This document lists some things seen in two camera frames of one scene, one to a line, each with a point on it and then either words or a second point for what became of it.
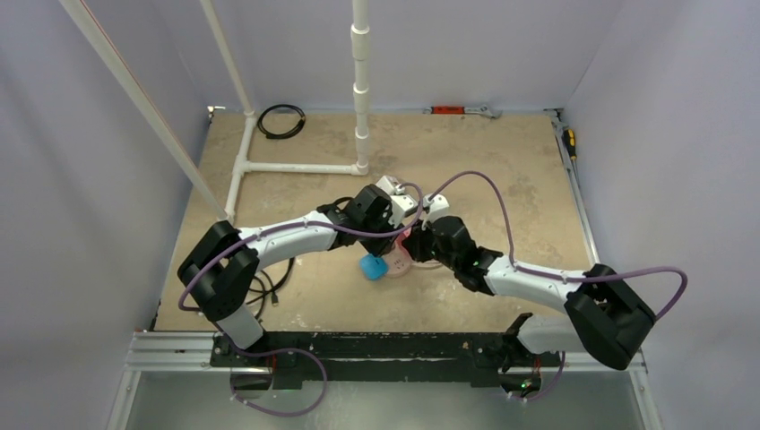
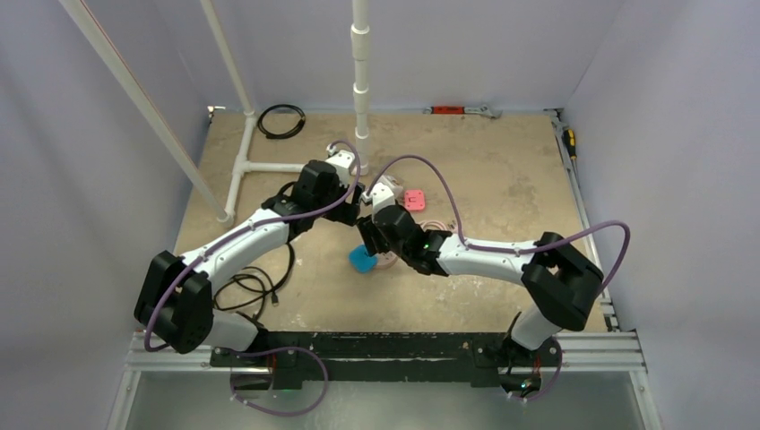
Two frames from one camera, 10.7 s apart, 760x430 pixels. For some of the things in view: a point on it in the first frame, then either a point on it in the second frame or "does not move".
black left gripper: x=377 y=247 -> x=346 y=213
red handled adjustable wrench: x=484 y=110 does not move
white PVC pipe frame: x=143 y=98 does not move
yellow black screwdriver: x=571 y=145 does not move
